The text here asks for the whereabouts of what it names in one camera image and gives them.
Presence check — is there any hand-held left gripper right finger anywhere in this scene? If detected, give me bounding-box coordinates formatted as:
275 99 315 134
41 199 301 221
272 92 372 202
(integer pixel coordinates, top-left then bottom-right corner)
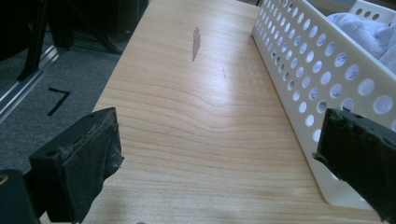
313 107 396 224

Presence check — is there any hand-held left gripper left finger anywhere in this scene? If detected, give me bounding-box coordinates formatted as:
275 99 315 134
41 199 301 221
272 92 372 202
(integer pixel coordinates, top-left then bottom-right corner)
29 106 125 224

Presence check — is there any light blue cloth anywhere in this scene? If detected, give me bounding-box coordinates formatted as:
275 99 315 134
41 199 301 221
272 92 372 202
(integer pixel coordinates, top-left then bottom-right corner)
326 12 396 75

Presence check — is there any white perforated plastic basket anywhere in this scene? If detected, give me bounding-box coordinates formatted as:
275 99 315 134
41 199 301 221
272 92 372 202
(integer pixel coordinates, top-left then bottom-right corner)
250 0 396 211

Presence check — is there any black stand leg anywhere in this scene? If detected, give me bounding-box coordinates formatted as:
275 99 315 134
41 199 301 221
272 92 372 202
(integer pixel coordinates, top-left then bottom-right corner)
17 0 50 82

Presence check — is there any aluminium frame rail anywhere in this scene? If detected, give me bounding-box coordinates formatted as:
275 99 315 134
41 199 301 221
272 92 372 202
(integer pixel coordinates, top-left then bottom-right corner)
0 45 64 122

